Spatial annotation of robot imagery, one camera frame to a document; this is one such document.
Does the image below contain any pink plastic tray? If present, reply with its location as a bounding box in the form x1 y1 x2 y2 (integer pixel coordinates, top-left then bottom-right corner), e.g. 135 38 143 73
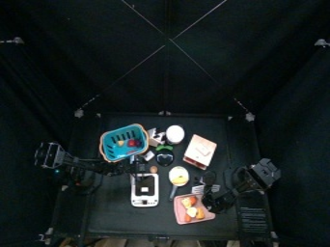
172 192 217 226

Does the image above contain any white toy kitchen scale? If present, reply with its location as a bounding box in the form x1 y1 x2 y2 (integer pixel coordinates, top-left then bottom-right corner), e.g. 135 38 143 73
128 173 162 208

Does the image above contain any white rectangular box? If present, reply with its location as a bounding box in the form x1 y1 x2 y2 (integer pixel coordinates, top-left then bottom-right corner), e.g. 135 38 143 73
182 133 218 171

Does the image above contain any white round bowl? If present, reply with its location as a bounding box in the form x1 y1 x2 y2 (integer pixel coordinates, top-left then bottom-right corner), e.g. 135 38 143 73
164 124 187 145

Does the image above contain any white and black toy box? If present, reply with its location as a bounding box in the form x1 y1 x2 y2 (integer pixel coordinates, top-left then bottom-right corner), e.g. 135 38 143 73
147 127 167 148

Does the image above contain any black round toy pot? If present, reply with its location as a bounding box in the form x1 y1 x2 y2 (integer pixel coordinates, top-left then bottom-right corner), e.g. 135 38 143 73
155 150 175 167

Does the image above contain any silver toy spatula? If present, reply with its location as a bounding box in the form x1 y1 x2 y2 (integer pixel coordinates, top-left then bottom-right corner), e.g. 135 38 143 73
191 179 206 196

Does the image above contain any black label with white text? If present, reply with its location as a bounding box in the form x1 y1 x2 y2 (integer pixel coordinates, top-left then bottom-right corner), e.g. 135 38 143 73
238 206 269 230

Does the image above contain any toy pan with fried egg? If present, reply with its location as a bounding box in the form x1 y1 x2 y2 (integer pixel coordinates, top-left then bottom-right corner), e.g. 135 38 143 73
167 165 191 202

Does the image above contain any teal basket with orange rim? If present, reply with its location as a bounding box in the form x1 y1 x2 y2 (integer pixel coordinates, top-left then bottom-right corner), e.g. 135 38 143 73
98 123 151 163

